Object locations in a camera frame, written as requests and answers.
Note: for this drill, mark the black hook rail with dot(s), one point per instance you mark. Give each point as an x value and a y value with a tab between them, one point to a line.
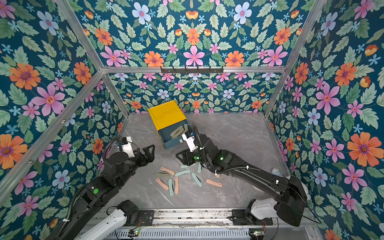
191	70

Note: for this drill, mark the pink knife lower left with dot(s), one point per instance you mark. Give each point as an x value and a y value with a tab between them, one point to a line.
162	184

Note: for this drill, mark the pink knife vertical center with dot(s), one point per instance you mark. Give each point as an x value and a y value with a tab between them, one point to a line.
177	187

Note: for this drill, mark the mint knife diagonal center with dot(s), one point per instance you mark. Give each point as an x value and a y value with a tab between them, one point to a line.
196	179

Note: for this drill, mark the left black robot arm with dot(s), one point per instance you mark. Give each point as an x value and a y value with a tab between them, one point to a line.
88	201

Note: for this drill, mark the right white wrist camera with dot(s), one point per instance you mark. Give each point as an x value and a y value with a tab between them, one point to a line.
189	138

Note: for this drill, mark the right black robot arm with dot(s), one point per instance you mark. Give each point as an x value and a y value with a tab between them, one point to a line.
287	196

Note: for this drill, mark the teal top drawer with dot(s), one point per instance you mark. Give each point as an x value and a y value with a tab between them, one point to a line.
165	137

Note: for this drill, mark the pink knife upper left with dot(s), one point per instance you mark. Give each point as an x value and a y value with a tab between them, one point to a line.
171	172

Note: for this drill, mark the yellow drawer cabinet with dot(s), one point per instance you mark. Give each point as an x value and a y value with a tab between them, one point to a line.
166	114

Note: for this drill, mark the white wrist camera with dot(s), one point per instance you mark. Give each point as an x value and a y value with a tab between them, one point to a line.
127	146
189	138

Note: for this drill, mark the mint knife upper center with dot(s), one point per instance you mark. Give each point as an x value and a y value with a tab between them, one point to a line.
187	166

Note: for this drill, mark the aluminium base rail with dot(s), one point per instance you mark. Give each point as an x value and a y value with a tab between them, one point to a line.
193	217

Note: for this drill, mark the pink knife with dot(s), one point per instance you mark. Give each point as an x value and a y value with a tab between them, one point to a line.
171	172
162	184
213	183

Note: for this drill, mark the olive knife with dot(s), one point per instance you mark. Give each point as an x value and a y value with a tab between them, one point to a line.
177	135
186	128
177	130
162	175

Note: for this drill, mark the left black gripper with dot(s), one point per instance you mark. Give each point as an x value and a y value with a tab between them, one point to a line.
149	158

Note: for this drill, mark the mint knife lower left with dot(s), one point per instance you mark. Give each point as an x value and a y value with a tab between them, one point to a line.
171	187

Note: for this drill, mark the pink knife lower right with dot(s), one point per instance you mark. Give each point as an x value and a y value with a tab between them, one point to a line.
213	183

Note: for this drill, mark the mint knife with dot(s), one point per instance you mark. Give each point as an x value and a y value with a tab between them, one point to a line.
171	187
182	173
187	166

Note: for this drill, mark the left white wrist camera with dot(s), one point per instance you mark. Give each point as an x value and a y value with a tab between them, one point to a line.
127	146

